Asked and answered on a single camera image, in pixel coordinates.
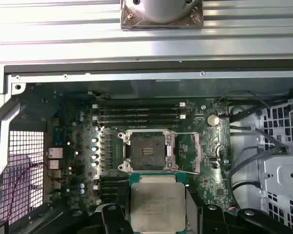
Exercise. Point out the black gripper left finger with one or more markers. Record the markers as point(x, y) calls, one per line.
point(112, 221)

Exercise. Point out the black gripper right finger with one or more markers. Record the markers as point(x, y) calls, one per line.
point(210, 221)

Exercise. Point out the CPU with silver top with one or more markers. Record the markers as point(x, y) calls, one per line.
point(158, 207)

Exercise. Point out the thin metal locking lever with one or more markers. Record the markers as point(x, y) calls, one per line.
point(188, 133)
point(185, 171)

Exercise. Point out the metal socket cover frame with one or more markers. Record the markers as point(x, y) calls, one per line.
point(198, 156)

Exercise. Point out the black RAM slot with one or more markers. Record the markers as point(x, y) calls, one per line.
point(139, 117)
point(139, 105)
point(139, 111)
point(139, 122)
point(113, 180)
point(113, 187)

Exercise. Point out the CPU socket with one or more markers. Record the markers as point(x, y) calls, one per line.
point(147, 151)

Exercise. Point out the green motherboard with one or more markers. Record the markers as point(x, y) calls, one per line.
point(205, 146)

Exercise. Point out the perforated metal drive cage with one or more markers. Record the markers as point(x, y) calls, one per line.
point(283, 170)

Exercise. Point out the silver rear port block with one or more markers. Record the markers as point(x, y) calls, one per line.
point(55, 153)

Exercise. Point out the round silver coin battery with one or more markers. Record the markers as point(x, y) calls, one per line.
point(213, 120)

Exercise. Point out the black and grey PC case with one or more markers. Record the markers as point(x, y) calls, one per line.
point(136, 78)

